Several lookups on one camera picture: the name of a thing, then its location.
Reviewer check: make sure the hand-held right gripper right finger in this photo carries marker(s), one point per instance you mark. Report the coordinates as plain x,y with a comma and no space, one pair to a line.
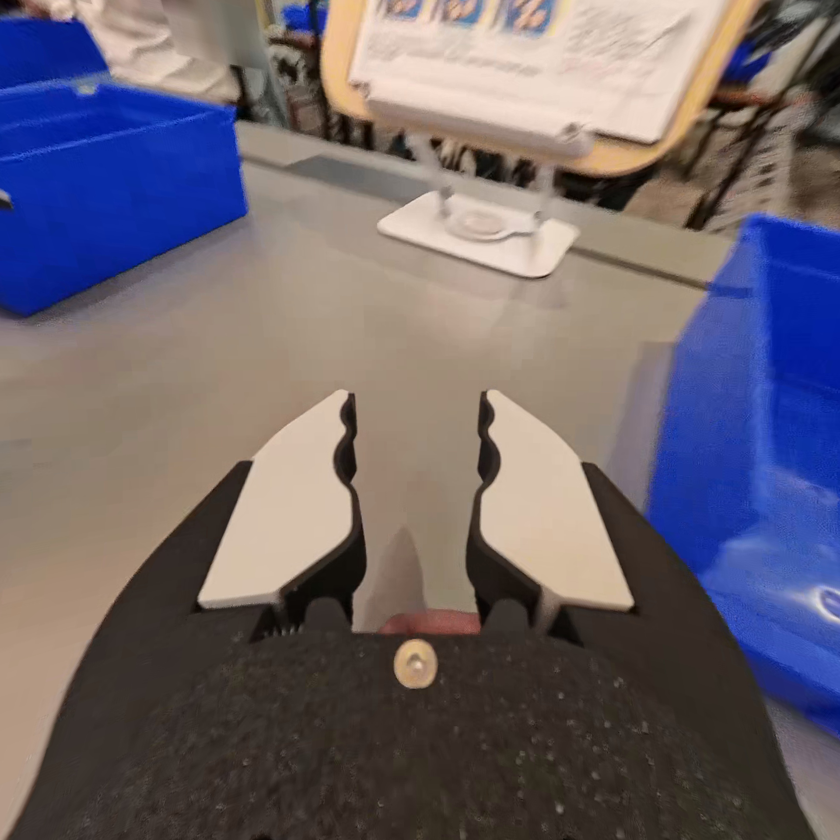
551,525

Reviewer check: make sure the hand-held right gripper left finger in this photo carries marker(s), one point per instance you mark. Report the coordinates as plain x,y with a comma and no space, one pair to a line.
282,518

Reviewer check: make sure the blue plastic bin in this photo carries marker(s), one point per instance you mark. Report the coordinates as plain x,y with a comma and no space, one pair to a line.
118,210
46,52
754,426

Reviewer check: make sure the person's right hand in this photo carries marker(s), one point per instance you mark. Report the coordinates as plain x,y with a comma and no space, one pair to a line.
433,622

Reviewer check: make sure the wood and white document stand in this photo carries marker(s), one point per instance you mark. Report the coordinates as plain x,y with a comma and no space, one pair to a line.
525,249

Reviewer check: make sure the printed instruction sheet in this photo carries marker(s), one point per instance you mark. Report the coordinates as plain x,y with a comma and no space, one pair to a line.
525,72

